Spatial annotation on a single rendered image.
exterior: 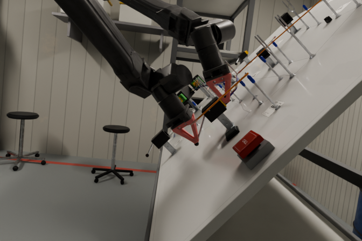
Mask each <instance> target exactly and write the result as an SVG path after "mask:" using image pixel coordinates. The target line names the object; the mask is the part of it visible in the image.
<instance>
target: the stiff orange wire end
mask: <svg viewBox="0 0 362 241"><path fill-rule="evenodd" d="M248 74H249V73H247V74H245V75H244V76H243V77H242V78H241V79H240V80H239V81H238V82H237V83H236V84H234V85H233V86H232V87H231V88H230V89H229V90H228V91H226V92H225V93H224V94H223V95H222V96H221V97H220V98H219V99H218V100H217V101H215V102H214V103H213V104H212V105H211V106H210V107H209V108H208V109H207V110H206V111H204V112H203V113H202V114H201V115H200V116H199V117H198V118H197V119H195V120H194V121H193V123H195V122H196V121H198V119H199V118H200V117H201V116H203V115H204V114H205V113H206V112H207V111H209V110H210V108H211V107H213V106H214V105H215V104H216V103H217V102H218V101H219V100H221V99H222V98H223V97H224V96H225V95H226V94H227V93H228V92H229V91H230V90H232V89H233V88H234V87H235V86H236V85H237V84H238V83H239V82H240V81H241V80H242V79H244V78H245V77H246V76H247V75H248ZM193 123H192V124H193ZM192 124H191V125H192Z"/></svg>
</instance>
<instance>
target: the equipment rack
mask: <svg viewBox="0 0 362 241"><path fill-rule="evenodd" d="M176 5H177V6H180V7H181V8H183V7H185V8H187V9H189V10H191V11H193V12H194V13H196V14H198V15H199V16H201V17H209V18H217V19H225V20H230V21H231V22H232V23H234V19H235V18H236V17H237V16H238V14H239V13H240V12H241V11H242V10H243V9H244V8H245V7H246V6H247V5H248V8H247V16H246V23H245V31H244V36H243V44H242V52H245V51H247V52H248V50H249V42H250V34H251V30H252V22H253V14H254V7H255V0H177V4H176ZM231 41H232V40H229V41H227V42H226V51H225V50H219V51H220V54H221V56H222V59H223V62H224V63H226V62H225V61H227V62H228V61H229V64H230V65H232V64H235V63H236V62H237V60H238V56H239V55H240V54H241V53H242V52H233V51H230V49H231ZM180 57H181V58H180ZM176 60H179V61H188V62H196V63H200V60H199V57H198V53H197V51H196V49H195V47H194V46H188V47H187V46H185V45H178V41H177V39H175V38H173V40H172V50H171V59H170V63H176ZM167 121H168V117H167V116H166V114H165V113H164V120H163V129H164V130H165V131H166V132H168V128H167V127H166V125H165V124H166V122H167Z"/></svg>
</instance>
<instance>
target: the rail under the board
mask: <svg viewBox="0 0 362 241"><path fill-rule="evenodd" d="M162 150H163V146H162V147H161V150H160V154H159V160H158V166H157V172H156V177H155V183H154V189H153V193H152V199H151V205H150V211H149V217H148V222H147V228H146V232H145V238H144V241H149V238H150V231H151V224H152V217H153V212H154V205H155V198H156V190H157V183H158V176H159V169H160V164H161V157H162Z"/></svg>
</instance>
